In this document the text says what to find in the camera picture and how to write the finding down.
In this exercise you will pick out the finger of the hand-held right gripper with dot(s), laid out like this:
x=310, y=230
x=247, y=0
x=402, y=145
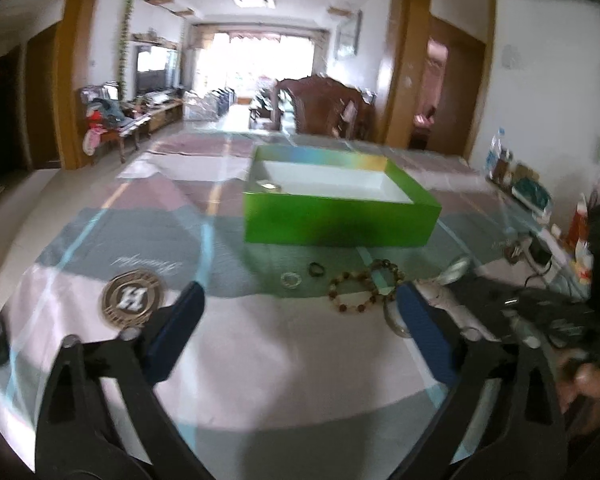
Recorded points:
x=480, y=292

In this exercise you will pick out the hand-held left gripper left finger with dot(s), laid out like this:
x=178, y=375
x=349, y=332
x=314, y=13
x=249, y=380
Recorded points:
x=180, y=320

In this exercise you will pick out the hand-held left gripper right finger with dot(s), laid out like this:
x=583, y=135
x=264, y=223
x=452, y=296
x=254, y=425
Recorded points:
x=425, y=327

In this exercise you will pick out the green cardboard box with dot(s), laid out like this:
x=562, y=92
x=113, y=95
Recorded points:
x=330, y=210

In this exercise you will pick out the small silver jewelry piece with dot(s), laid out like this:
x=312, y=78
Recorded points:
x=269, y=186

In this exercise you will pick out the person's right hand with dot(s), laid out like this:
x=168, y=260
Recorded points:
x=592, y=395

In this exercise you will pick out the orange basket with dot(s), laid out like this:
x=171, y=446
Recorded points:
x=580, y=230

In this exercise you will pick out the green tin box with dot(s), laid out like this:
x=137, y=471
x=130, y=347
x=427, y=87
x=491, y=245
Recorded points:
x=530, y=200

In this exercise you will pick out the checkered printed tablecloth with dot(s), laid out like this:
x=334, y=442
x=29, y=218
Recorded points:
x=280, y=360

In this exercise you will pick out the clear water bottle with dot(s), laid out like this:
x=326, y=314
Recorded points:
x=494, y=155

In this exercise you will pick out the pink bed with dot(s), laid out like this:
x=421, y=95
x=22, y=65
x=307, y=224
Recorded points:
x=424, y=119

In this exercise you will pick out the wooden chair with metal back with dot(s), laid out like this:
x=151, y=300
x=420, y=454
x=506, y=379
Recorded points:
x=122, y=135

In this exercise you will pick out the television cabinet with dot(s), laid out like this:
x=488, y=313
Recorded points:
x=162, y=110

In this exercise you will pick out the white baby fence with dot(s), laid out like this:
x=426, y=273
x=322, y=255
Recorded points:
x=210, y=105

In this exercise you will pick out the pile of clothes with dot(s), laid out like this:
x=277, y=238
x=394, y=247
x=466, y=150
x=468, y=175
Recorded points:
x=105, y=115

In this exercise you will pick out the carved dark wooden chair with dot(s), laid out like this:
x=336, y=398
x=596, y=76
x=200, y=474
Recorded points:
x=320, y=107

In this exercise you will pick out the flat screen television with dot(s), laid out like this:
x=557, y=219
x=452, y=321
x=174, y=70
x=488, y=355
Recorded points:
x=152, y=70

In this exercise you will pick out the hanging green vine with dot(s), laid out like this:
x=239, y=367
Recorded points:
x=124, y=45

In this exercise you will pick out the wall shelf with ornaments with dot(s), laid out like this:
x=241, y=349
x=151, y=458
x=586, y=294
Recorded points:
x=152, y=38

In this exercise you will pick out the framed wall picture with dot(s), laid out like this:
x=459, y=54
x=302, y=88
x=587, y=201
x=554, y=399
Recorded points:
x=348, y=35

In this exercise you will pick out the wooden wall shelf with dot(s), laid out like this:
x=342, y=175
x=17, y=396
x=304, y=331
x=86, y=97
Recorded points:
x=183, y=12
x=155, y=0
x=339, y=11

